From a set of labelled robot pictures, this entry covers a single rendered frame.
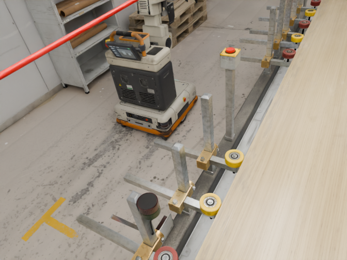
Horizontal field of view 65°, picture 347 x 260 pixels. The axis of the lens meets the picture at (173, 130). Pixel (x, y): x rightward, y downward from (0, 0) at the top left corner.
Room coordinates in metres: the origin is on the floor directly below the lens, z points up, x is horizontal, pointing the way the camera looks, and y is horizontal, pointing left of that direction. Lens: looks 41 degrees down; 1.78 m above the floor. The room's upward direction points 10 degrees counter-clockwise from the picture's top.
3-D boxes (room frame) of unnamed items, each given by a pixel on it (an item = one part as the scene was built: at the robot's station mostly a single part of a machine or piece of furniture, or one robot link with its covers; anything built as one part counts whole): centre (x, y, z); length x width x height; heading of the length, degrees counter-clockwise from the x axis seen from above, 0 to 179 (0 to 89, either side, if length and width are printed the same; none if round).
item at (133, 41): (2.26, 0.19, 0.87); 0.23 x 0.15 x 0.11; 54
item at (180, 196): (0.67, 0.01, 0.84); 0.14 x 0.06 x 0.05; 144
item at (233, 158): (0.78, -0.24, 0.85); 0.08 x 0.08 x 0.11
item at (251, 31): (2.11, -0.96, 0.80); 0.43 x 0.03 x 0.04; 54
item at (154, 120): (2.07, 0.30, 0.23); 0.41 x 0.02 x 0.08; 54
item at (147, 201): (0.46, 0.11, 1.03); 0.06 x 0.06 x 0.22; 54
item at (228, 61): (1.11, -0.30, 1.18); 0.07 x 0.07 x 0.08; 54
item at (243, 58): (1.71, -0.66, 0.82); 0.43 x 0.03 x 0.04; 54
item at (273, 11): (1.70, -0.74, 0.93); 0.04 x 0.04 x 0.48; 54
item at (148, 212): (0.46, 0.11, 1.13); 0.06 x 0.06 x 0.02
